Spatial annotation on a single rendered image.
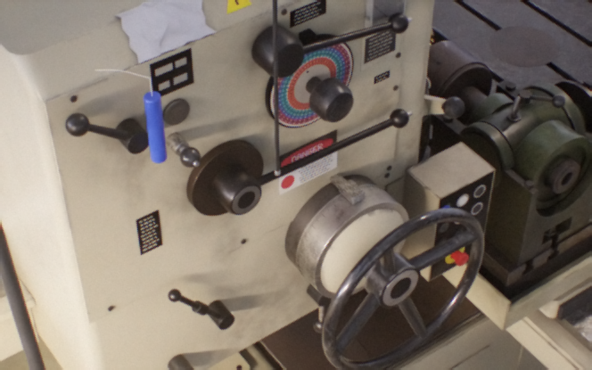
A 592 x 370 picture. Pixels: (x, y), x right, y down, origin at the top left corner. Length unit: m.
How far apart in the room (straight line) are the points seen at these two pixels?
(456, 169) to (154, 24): 0.80
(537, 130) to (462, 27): 0.85
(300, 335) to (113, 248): 1.10
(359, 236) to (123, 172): 0.50
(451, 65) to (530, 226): 0.42
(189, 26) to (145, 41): 0.08
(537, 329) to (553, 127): 0.61
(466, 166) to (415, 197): 0.12
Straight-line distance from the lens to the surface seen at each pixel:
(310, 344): 2.86
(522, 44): 3.21
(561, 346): 2.82
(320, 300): 2.25
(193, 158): 1.73
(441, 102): 2.19
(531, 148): 2.44
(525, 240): 2.51
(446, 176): 2.22
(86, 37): 1.66
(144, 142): 1.70
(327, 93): 1.82
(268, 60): 1.74
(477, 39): 3.20
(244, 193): 1.84
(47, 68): 1.63
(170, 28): 1.69
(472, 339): 3.03
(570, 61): 3.17
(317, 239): 2.05
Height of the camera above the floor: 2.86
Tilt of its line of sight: 43 degrees down
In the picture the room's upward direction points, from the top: straight up
